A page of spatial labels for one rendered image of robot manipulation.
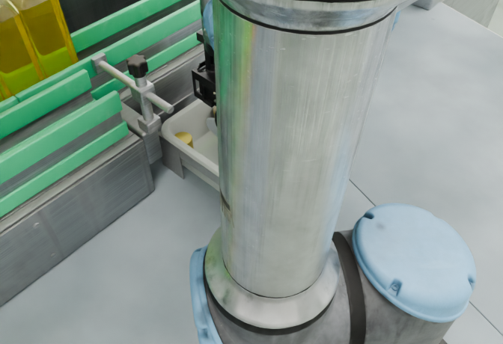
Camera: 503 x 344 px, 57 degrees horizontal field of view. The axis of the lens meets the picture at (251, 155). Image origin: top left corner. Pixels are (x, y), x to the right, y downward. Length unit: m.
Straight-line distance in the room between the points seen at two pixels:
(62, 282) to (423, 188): 0.60
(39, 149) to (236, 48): 0.47
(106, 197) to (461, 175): 0.61
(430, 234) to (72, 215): 0.49
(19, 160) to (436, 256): 0.49
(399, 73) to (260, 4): 0.93
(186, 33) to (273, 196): 0.64
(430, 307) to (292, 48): 0.30
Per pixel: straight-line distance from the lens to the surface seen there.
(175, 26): 0.84
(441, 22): 1.31
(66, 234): 0.75
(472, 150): 0.96
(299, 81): 0.21
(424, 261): 0.45
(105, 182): 0.73
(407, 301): 0.43
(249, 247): 0.32
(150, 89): 0.68
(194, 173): 0.79
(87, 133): 0.69
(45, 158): 0.67
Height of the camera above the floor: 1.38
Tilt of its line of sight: 47 degrees down
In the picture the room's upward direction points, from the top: straight up
